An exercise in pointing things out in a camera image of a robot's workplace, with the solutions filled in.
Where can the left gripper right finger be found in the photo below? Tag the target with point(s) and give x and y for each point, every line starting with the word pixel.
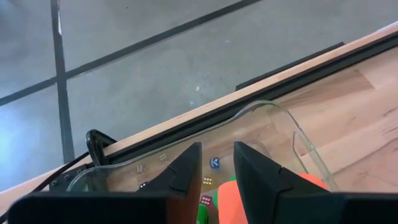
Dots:
pixel 280 199

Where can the small blue die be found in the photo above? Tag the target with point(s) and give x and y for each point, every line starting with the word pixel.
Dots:
pixel 214 162

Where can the clear plastic bin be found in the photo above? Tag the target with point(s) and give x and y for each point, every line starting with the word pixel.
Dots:
pixel 264 124

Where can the small red die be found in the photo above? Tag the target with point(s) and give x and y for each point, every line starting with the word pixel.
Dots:
pixel 206 200

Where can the small yellow die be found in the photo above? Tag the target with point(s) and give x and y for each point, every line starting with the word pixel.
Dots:
pixel 207 180

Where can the small black die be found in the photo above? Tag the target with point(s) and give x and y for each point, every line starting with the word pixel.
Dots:
pixel 143 185

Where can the black table frame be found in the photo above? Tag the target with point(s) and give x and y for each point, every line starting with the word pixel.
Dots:
pixel 248 99

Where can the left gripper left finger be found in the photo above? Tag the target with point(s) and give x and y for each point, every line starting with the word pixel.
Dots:
pixel 93 208

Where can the large orange foam die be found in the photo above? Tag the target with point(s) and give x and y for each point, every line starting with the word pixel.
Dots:
pixel 230 202

